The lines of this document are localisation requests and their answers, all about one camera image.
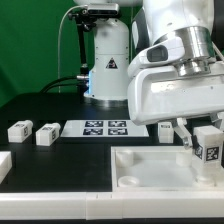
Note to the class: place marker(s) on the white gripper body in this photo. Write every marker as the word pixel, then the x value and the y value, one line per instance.
pixel 159 94

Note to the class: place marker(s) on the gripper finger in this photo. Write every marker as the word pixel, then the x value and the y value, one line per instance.
pixel 218 120
pixel 179 126

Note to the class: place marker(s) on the white square tabletop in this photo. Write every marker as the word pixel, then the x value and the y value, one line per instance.
pixel 159 168

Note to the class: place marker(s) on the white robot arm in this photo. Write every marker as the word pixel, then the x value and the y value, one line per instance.
pixel 172 23

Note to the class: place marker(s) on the white marker sheet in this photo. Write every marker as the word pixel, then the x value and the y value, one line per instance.
pixel 103 128

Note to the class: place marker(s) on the white U-shaped obstacle fence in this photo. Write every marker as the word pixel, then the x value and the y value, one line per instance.
pixel 111 205

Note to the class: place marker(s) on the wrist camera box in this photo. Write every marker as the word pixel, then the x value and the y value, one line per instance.
pixel 155 57

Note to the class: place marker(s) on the black camera stand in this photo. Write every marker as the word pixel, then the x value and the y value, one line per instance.
pixel 84 23

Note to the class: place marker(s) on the mounted camera on stand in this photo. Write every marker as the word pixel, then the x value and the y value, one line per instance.
pixel 103 9

